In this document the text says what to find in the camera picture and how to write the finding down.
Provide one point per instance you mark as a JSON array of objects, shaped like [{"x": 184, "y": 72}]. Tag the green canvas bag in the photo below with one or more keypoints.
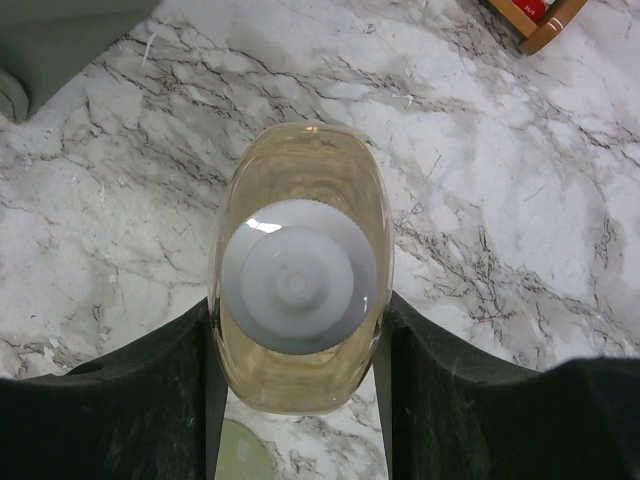
[{"x": 44, "y": 44}]

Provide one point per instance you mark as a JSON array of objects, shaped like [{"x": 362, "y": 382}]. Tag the wooden shelf rack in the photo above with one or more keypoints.
[{"x": 534, "y": 36}]

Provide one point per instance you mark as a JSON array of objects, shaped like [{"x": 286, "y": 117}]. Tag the green soap pump dispenser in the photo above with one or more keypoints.
[{"x": 242, "y": 456}]

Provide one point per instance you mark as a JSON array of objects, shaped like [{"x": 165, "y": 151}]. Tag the red card box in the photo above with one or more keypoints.
[{"x": 534, "y": 9}]

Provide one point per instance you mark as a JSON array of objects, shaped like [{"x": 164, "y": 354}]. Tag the amber mouthwash bottle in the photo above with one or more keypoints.
[{"x": 301, "y": 269}]

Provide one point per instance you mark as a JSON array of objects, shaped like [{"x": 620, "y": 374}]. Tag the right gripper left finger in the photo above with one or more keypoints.
[{"x": 152, "y": 409}]

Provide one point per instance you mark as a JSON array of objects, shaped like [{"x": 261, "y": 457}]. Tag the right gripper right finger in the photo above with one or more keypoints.
[{"x": 449, "y": 410}]

